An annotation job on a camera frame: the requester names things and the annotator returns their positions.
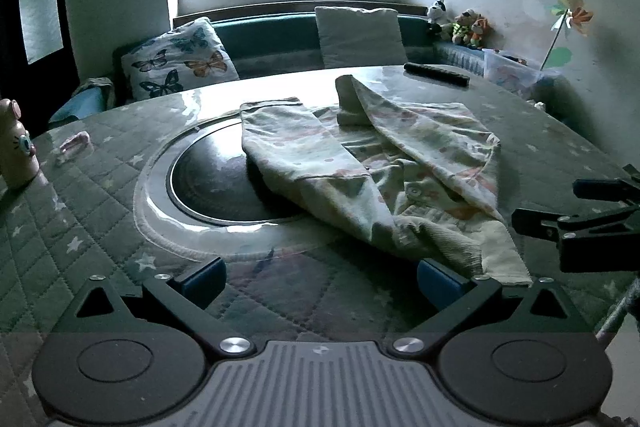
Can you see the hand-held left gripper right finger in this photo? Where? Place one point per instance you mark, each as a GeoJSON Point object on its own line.
{"type": "Point", "coordinates": [440, 281]}

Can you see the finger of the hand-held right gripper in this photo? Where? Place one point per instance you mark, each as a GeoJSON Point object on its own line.
{"type": "Point", "coordinates": [535, 221]}
{"type": "Point", "coordinates": [600, 188]}

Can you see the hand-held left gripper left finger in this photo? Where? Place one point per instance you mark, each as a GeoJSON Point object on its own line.
{"type": "Point", "coordinates": [202, 278]}

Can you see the pale patterned garment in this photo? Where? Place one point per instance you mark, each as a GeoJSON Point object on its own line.
{"type": "Point", "coordinates": [350, 187]}

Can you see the round black stove plate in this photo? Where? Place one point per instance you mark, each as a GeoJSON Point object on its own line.
{"type": "Point", "coordinates": [210, 179]}

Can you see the small white cloth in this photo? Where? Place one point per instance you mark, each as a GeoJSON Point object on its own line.
{"type": "Point", "coordinates": [540, 105]}

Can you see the clear plastic storage box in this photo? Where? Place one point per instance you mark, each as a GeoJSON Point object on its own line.
{"type": "Point", "coordinates": [510, 72]}

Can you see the black remote control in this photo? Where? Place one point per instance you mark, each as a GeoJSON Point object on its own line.
{"type": "Point", "coordinates": [437, 74]}

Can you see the colourful pinwheel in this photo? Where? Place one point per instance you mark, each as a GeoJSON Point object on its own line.
{"type": "Point", "coordinates": [572, 12]}

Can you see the small pink clip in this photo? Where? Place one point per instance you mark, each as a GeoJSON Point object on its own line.
{"type": "Point", "coordinates": [75, 144]}

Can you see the plush toy in green shirt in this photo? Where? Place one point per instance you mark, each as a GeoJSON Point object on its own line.
{"type": "Point", "coordinates": [462, 29]}

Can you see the teal folded cushion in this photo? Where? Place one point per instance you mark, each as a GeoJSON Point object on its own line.
{"type": "Point", "coordinates": [82, 99]}

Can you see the butterfly print pillow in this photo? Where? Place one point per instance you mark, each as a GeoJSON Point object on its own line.
{"type": "Point", "coordinates": [180, 62]}

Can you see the pink cat bottle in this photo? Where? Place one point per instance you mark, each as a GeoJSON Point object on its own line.
{"type": "Point", "coordinates": [17, 152]}

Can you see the black and white cow plush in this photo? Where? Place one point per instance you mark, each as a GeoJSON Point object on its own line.
{"type": "Point", "coordinates": [439, 14]}

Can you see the teal sofa bench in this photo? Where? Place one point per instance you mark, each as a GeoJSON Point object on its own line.
{"type": "Point", "coordinates": [270, 42]}

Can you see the plain white pillow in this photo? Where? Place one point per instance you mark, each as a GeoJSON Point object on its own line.
{"type": "Point", "coordinates": [360, 37]}

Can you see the dark door with glass pane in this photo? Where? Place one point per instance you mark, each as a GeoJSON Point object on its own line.
{"type": "Point", "coordinates": [35, 2]}

